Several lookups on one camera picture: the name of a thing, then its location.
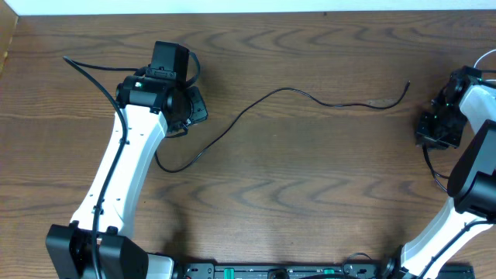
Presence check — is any white cable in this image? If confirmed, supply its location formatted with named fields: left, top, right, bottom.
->
left=472, top=49, right=496, bottom=83

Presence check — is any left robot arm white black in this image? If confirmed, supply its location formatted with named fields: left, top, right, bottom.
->
left=46, top=41, right=208, bottom=278

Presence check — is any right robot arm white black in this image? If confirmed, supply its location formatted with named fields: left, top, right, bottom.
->
left=376, top=66, right=495, bottom=278

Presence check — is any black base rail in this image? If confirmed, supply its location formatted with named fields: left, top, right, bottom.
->
left=146, top=253, right=476, bottom=279

